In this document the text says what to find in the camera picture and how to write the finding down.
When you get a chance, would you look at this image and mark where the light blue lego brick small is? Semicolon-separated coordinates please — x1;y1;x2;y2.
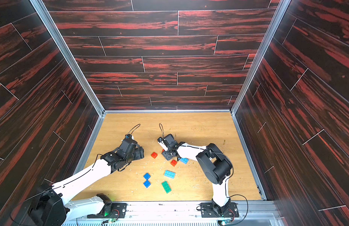
179;158;189;164

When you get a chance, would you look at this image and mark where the light blue long lego brick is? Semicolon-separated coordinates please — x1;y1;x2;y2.
164;170;176;179

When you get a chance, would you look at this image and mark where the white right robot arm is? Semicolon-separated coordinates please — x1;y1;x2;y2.
157;138;233;209

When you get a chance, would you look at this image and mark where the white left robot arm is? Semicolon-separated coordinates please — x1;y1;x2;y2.
27;145;144;226

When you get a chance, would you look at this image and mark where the blue lego brick upper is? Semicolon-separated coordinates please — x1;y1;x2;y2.
143;173;151;180

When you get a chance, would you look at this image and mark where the blue lego brick lower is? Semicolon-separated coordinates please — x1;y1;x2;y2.
143;180;151;188

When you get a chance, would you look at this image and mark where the green long lego brick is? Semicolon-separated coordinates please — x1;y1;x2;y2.
161;181;172;194

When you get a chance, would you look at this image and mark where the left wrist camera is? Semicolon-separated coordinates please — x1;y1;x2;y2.
117;134;138;159

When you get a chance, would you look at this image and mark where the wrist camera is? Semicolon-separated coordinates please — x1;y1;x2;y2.
117;134;138;159
157;134;178;150

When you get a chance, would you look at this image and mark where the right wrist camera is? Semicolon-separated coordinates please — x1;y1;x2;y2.
157;134;178;150

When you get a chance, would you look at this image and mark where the left camera cable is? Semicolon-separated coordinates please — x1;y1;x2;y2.
126;123;141;136

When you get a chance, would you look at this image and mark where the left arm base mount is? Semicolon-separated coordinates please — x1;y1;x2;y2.
87;194;127;220

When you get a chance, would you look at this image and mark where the aluminium front rail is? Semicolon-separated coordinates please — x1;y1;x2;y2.
66;201;284;226

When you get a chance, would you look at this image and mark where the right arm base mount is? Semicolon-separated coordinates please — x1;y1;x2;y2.
196;201;239;218

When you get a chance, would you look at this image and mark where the aluminium left corner post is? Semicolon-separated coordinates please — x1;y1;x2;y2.
30;0;105;117

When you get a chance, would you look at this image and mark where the aluminium corner post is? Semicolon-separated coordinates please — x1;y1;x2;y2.
231;0;291;118
30;0;105;117

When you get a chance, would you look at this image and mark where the aluminium right corner post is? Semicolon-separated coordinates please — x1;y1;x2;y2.
231;0;291;118

